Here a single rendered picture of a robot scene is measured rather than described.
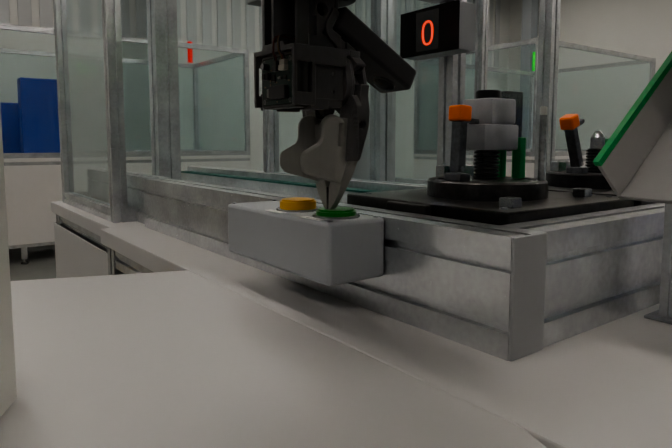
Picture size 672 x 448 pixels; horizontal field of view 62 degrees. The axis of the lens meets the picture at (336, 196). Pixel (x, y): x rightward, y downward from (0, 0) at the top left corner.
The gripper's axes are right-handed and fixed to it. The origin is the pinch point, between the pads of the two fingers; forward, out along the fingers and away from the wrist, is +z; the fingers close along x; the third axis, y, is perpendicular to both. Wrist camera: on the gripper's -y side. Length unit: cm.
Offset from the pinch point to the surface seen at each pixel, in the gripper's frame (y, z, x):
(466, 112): -16.5, -8.7, 2.5
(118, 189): -1, 5, -80
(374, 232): -2.1, 3.4, 3.5
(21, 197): -35, 42, -490
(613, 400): -3.5, 12.0, 26.7
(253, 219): 3.5, 3.3, -10.7
